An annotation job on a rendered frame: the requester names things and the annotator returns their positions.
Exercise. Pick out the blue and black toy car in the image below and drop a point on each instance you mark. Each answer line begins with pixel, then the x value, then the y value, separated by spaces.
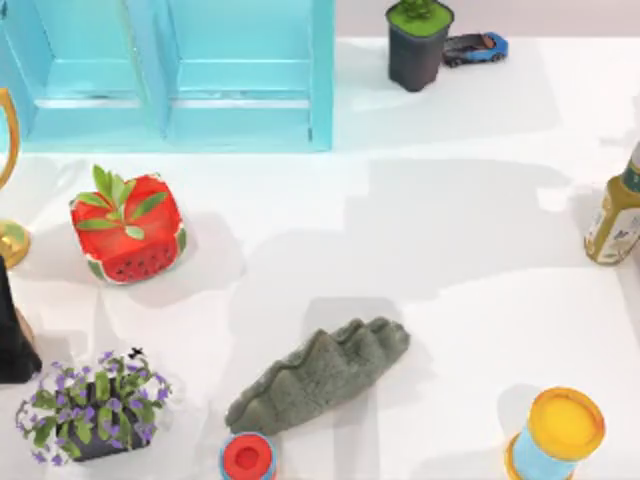
pixel 477 49

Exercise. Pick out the olive green bottle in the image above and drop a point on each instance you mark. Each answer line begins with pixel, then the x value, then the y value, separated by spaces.
pixel 617 225

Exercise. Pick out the grey pot with green plant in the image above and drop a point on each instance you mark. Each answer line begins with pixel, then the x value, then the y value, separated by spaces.
pixel 415 55

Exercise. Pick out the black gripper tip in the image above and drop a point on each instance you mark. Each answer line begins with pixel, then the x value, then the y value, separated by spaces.
pixel 12 345

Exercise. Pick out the light blue rack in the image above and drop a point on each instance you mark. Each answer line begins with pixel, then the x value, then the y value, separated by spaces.
pixel 240 75

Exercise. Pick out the purple flower plant in dark pot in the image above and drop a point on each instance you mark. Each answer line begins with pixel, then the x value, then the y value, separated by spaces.
pixel 95 405

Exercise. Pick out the watermelon pattern plant pot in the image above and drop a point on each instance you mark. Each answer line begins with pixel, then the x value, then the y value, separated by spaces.
pixel 135 240

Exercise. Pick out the yellow-lidded blue can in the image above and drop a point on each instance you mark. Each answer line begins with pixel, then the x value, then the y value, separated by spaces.
pixel 560 435

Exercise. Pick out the red-capped blue bottle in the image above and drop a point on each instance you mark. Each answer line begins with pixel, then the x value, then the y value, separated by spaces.
pixel 248 457

